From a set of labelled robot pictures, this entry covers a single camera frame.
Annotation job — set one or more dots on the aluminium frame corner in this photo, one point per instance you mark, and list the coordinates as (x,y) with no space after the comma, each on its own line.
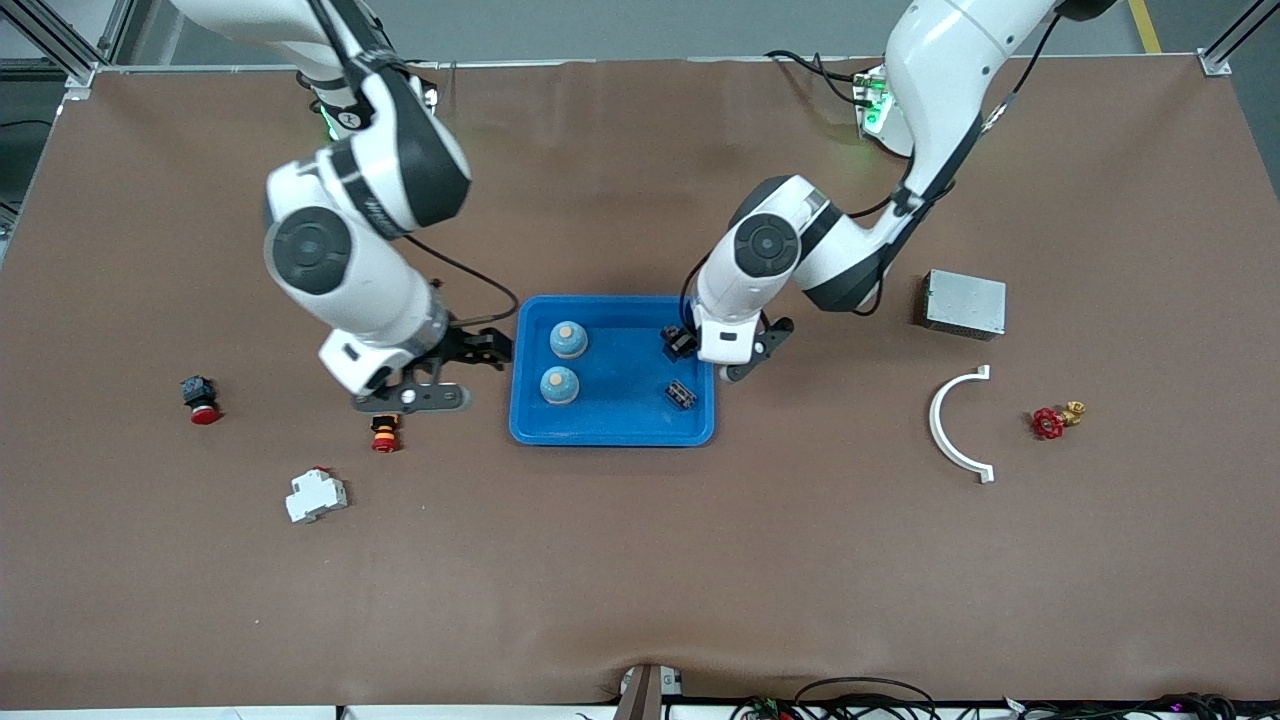
(80,85)
(1215,62)

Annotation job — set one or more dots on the red handwheel brass valve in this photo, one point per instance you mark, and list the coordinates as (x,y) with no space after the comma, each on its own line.
(1047,424)

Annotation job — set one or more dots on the grey perforated metal box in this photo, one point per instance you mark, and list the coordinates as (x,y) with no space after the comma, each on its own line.
(965,303)

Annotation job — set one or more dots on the blue plastic tray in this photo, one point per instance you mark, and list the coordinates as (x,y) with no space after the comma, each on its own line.
(620,420)

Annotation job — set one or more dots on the white circuit breaker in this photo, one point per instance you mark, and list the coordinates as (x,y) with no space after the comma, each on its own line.
(315,497)

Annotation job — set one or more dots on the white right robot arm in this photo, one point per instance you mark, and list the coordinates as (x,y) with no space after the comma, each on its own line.
(340,260)

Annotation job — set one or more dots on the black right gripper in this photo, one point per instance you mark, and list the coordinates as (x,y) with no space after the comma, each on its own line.
(468,345)

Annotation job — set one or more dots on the orange red push button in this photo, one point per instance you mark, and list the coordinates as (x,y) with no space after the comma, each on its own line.
(385,435)

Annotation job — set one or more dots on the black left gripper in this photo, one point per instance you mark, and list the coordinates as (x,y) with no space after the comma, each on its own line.
(681,343)

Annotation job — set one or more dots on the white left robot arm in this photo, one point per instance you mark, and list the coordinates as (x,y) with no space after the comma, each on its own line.
(780,250)

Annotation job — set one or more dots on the metal table edge bracket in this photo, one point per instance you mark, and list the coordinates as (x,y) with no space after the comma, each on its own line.
(645,695)

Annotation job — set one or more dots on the red mushroom emergency button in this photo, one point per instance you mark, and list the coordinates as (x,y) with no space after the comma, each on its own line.
(203,412)

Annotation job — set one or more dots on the white curved plastic bracket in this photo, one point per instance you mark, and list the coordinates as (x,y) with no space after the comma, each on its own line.
(935,420)

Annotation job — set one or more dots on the blue dome bell tan base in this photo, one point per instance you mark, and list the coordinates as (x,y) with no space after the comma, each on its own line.
(559,388)
(567,342)

